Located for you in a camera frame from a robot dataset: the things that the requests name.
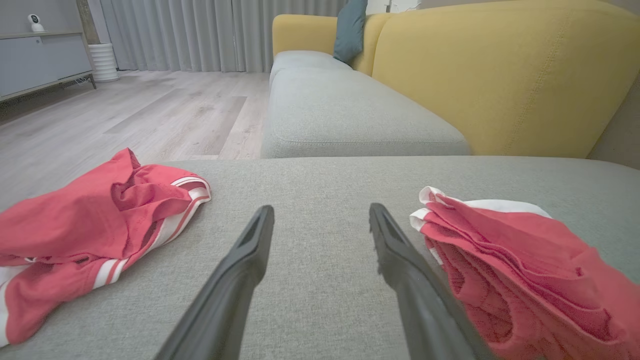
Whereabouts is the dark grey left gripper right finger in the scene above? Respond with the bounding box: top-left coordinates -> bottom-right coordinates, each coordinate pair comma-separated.
369,203 -> 496,360

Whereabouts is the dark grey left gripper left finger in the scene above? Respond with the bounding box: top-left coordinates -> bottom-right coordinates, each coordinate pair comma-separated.
155,205 -> 276,360

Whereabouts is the red basketball jersey white trim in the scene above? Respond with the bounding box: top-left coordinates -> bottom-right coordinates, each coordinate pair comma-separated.
0,148 -> 212,347

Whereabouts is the folded red garment white trim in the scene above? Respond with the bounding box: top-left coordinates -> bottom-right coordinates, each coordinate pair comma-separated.
410,186 -> 640,360

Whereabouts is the long grey sofa seat cushion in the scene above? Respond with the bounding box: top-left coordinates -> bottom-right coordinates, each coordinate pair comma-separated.
261,67 -> 472,159

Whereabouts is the wide yellow sofa backrest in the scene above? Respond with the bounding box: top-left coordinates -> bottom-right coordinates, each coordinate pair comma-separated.
371,0 -> 640,158

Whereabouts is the short grey sofa seat cushion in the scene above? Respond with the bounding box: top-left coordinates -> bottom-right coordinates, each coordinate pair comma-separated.
269,50 -> 353,86

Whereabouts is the grey pleated curtain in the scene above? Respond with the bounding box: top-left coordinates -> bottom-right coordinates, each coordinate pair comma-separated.
100,0 -> 351,73

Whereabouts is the white ribbed vase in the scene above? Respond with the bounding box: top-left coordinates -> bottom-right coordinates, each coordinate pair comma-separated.
88,43 -> 120,83

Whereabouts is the narrow yellow sofa backrest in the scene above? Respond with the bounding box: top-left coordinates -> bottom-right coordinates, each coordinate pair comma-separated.
272,13 -> 393,77

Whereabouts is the teal throw pillow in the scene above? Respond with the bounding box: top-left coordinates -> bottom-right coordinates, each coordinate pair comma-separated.
333,0 -> 368,64

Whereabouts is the grey sideboard cabinet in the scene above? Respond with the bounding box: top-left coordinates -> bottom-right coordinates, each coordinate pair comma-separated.
0,31 -> 97,103

